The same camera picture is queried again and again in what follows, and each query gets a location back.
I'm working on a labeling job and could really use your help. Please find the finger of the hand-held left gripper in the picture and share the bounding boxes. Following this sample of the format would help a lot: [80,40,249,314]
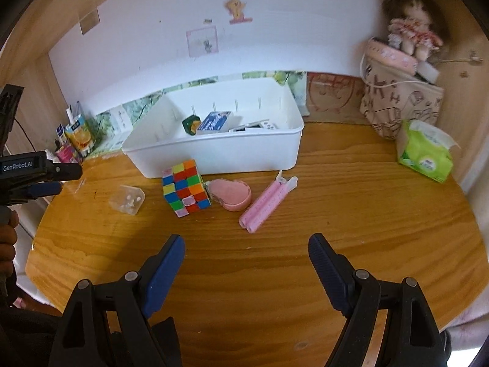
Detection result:
[45,159,83,181]
[8,181,64,202]

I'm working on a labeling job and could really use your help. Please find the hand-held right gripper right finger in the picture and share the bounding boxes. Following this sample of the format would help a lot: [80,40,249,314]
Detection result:
[308,233,446,367]

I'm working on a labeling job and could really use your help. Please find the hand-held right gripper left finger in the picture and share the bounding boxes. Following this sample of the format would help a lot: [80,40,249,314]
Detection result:
[48,234,186,367]

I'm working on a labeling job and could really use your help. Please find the green box with gold lid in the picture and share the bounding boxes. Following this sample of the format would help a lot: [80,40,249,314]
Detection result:
[182,115,202,135]

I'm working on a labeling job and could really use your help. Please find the white plastic storage bin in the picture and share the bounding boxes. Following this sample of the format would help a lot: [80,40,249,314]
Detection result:
[121,76,305,179]

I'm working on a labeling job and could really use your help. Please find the translucent box with blue label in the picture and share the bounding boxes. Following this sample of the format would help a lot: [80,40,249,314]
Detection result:
[196,111,234,135]

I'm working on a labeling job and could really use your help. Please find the black power adapter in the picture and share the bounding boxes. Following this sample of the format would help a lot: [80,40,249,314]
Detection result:
[229,122,262,133]

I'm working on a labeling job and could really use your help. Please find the person's left hand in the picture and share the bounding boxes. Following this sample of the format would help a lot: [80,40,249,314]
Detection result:
[0,211,19,276]

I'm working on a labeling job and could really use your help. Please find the pink patterned box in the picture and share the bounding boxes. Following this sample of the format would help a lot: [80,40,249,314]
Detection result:
[53,145,83,166]

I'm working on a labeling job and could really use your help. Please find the orange juice carton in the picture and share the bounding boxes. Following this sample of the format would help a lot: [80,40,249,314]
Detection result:
[64,117,96,158]

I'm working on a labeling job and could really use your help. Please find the clear plastic cup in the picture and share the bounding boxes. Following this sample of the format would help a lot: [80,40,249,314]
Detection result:
[109,184,146,215]

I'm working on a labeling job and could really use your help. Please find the multicoloured puzzle cube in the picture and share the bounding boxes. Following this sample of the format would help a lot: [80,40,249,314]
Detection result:
[162,159,212,218]

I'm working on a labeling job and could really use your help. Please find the pink sealing clips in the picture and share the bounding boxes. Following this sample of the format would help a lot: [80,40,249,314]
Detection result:
[239,171,299,235]

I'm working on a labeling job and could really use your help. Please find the pink oval case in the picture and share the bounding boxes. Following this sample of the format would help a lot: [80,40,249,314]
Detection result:
[206,178,252,212]

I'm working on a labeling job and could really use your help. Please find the green tissue pack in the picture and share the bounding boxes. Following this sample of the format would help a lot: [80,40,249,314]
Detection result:
[396,119,461,183]

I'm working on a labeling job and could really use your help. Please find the clear tape patch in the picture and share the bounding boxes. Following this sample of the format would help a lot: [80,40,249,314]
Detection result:
[79,9,101,33]

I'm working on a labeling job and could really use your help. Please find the brown board with red drawing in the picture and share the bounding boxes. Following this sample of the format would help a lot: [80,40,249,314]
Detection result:
[306,72,368,125]

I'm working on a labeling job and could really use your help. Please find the beige patterned bag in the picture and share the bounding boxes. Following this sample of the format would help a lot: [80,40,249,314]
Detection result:
[359,59,445,140]

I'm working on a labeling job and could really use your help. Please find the small white box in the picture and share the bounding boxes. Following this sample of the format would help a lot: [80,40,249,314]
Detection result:
[414,60,440,84]

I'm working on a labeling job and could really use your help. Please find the pink pouch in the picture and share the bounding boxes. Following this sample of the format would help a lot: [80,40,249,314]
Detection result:
[364,37,419,75]

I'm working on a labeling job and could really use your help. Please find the rag doll with brown hair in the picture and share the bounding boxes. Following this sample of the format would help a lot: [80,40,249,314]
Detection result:
[382,0,451,62]

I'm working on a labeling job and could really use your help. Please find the pink square wall sticker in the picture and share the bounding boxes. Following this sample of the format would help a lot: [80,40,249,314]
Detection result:
[186,26,218,57]

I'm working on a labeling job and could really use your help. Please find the yellow bear wall sticker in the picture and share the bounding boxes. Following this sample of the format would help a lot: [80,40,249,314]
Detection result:
[225,0,253,24]

